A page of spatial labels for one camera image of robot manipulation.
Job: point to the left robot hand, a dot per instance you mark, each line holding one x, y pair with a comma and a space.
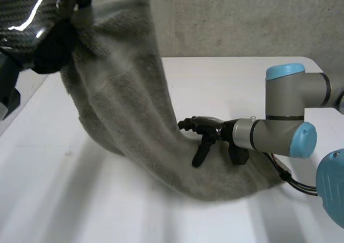
24, 9

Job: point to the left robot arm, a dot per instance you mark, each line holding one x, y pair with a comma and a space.
9, 87

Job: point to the grey towel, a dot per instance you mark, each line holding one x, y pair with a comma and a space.
129, 114

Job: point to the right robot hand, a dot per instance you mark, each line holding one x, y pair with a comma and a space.
207, 125

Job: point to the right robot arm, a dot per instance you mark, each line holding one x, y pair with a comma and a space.
285, 98

